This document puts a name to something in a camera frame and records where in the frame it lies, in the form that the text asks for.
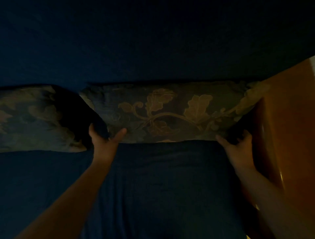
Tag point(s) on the wooden nightstand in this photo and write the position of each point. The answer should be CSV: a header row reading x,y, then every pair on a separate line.
x,y
288,137

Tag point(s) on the person's left thumb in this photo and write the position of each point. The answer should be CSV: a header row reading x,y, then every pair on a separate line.
x,y
119,134

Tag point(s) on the person's left hand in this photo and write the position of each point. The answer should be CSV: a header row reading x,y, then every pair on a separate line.
x,y
103,147

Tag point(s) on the person's right hand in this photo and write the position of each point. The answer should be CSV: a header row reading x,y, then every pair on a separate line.
x,y
240,154

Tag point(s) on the person's right forearm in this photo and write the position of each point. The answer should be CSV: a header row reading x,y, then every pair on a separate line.
x,y
275,206

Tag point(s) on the person's right thumb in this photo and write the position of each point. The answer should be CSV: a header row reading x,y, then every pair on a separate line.
x,y
222,140

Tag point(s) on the dark blue bedsheet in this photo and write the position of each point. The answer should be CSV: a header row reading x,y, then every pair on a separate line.
x,y
157,192

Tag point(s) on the floral patterned pillow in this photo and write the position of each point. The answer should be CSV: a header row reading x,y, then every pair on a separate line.
x,y
172,113
37,118

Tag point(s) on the person's left forearm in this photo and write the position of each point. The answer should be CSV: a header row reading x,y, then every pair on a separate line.
x,y
66,204

